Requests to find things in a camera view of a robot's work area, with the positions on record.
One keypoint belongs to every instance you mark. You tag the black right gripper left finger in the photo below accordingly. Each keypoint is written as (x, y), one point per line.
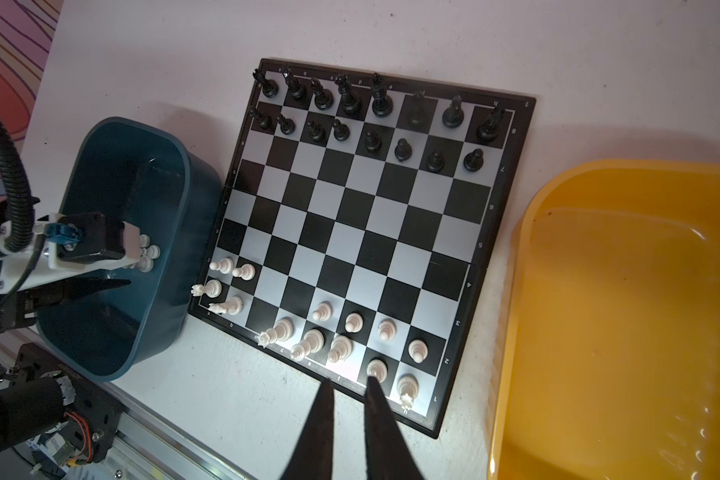
(312, 457)

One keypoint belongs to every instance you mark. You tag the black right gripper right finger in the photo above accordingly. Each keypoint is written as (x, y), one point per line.
(387, 455)

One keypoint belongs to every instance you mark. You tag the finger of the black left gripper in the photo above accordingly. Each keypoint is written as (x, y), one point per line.
(72, 289)

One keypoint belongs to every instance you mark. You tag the black white chess board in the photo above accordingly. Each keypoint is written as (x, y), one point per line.
(357, 224)

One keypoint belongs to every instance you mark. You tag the teal plastic tray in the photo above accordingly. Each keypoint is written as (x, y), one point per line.
(145, 207)

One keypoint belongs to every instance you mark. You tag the yellow plastic tray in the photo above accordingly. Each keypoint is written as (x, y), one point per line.
(608, 353)

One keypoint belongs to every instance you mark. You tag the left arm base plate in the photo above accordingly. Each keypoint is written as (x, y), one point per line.
(61, 401)

